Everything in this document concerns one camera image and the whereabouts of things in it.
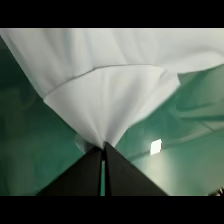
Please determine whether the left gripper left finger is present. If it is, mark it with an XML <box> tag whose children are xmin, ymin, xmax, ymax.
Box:
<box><xmin>36</xmin><ymin>145</ymin><xmax>103</xmax><ymax>197</ymax></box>

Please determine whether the white shirt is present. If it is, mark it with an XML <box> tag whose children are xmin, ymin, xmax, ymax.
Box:
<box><xmin>0</xmin><ymin>27</ymin><xmax>224</xmax><ymax>150</ymax></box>

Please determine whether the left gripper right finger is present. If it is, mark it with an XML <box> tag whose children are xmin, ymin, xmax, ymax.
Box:
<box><xmin>103</xmin><ymin>141</ymin><xmax>169</xmax><ymax>197</ymax></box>

